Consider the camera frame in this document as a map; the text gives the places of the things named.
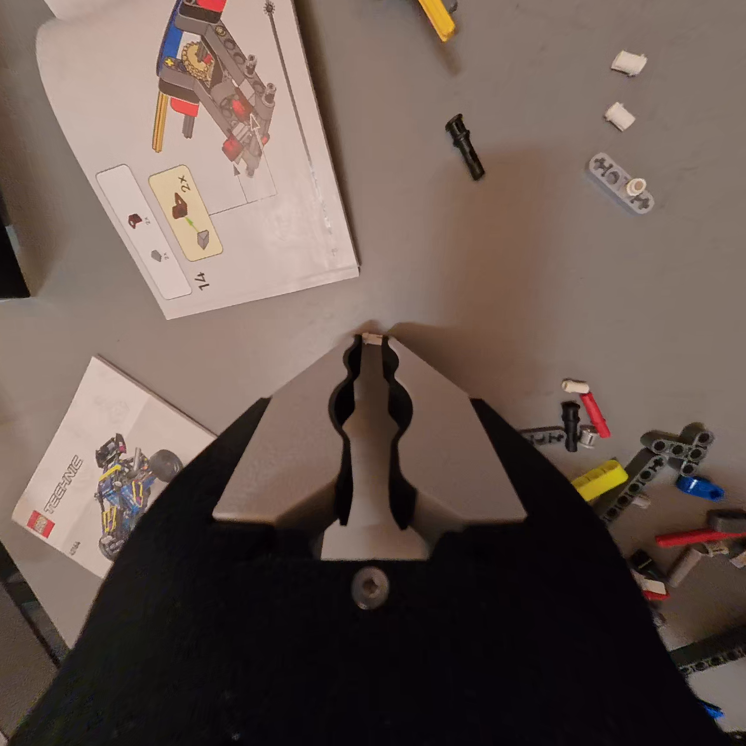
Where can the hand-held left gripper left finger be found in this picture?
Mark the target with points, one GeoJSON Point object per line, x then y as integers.
{"type": "Point", "coordinates": [280, 460]}

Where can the black connector pin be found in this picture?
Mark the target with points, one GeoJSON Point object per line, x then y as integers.
{"type": "Point", "coordinates": [464, 145]}

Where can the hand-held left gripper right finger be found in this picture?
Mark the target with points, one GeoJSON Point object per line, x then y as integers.
{"type": "Point", "coordinates": [460, 460]}

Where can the small instruction booklet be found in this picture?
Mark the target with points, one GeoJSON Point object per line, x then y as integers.
{"type": "Point", "coordinates": [76, 466]}

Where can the pile of loose building pieces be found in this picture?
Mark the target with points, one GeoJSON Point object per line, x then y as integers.
{"type": "Point", "coordinates": [600, 478]}

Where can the partly built toy car chassis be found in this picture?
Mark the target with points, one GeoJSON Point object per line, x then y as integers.
{"type": "Point", "coordinates": [438, 17]}

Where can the dark grey thin beam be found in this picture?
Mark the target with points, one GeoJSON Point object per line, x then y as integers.
{"type": "Point", "coordinates": [609, 175]}

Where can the open instruction book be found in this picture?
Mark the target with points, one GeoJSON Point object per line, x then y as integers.
{"type": "Point", "coordinates": [280, 175]}

